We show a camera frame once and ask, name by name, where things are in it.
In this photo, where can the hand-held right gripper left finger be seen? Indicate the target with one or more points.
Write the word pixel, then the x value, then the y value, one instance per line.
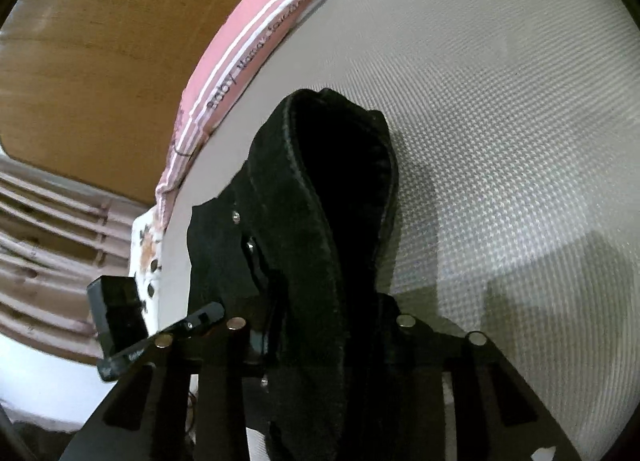
pixel 220 391

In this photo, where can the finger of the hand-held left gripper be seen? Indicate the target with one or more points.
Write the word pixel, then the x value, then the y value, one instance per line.
pixel 195 321

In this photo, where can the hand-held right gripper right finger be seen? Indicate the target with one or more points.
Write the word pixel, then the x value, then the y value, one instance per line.
pixel 430 391

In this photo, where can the black pants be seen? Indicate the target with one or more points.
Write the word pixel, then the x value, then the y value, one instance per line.
pixel 310 241

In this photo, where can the white floral cloth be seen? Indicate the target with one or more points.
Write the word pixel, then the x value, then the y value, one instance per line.
pixel 147 251

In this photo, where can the beige waffle bed blanket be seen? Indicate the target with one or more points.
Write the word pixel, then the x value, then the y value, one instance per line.
pixel 500 141

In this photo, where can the wooden headboard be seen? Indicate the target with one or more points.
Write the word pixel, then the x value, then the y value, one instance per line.
pixel 110 51

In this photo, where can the pink striped printed pillow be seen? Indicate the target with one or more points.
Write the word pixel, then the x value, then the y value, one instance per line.
pixel 240 61

